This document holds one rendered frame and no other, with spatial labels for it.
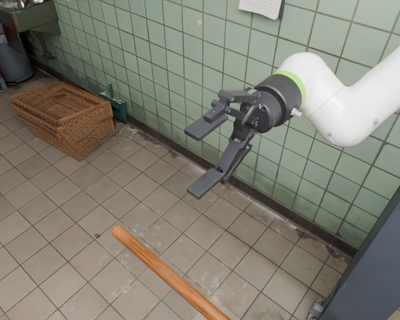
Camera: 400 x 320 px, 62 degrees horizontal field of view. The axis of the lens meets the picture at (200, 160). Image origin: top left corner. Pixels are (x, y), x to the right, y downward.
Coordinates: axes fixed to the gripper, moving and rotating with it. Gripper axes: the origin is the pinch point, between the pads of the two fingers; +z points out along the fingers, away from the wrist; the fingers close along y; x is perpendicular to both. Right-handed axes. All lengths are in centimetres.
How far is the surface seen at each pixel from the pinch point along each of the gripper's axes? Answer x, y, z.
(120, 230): 19.3, 31.3, 6.8
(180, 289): -1.9, 31.2, 7.7
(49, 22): 253, 78, -99
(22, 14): 250, 64, -78
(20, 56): 312, 124, -85
